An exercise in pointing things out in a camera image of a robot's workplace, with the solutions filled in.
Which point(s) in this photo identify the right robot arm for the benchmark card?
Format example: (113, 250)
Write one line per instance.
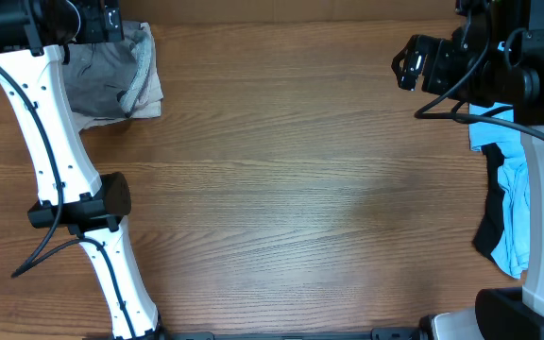
(511, 313)

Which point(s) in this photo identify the grey shorts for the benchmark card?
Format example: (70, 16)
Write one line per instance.
(107, 80)

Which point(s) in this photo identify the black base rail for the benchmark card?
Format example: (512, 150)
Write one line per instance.
(406, 333)

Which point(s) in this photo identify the light blue shirt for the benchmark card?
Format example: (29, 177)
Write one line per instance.
(512, 254)

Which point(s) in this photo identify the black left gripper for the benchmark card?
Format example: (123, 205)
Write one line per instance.
(96, 32)

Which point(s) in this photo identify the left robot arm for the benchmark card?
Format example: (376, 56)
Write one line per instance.
(34, 40)

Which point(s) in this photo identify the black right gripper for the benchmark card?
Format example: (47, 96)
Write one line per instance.
(440, 53)

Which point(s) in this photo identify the black garment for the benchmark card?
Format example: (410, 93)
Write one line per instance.
(491, 227)

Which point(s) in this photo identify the folded beige shorts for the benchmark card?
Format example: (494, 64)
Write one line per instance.
(144, 104)

